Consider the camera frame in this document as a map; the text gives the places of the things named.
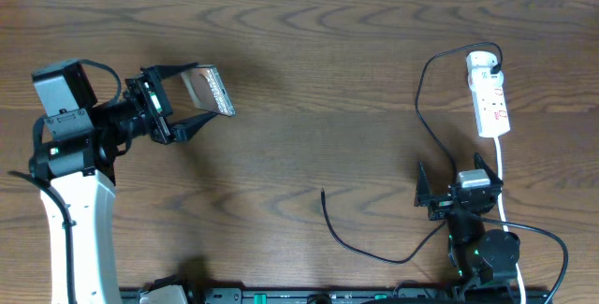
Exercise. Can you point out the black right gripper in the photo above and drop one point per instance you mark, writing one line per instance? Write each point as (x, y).
(441, 206)

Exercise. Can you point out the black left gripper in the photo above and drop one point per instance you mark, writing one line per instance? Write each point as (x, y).
(155, 106)

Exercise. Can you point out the bronze Galaxy phone box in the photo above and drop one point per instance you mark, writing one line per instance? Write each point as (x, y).
(207, 91)

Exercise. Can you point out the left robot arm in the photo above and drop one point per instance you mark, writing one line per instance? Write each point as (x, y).
(76, 144)

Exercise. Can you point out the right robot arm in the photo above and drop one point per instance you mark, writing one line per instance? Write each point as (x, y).
(484, 258)

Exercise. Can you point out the white charger plug adapter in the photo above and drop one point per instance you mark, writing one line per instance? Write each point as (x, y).
(476, 59)

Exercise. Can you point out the white power strip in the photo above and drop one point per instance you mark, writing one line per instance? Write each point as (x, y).
(490, 108)

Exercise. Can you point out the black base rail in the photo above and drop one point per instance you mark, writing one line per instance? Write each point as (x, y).
(404, 293)

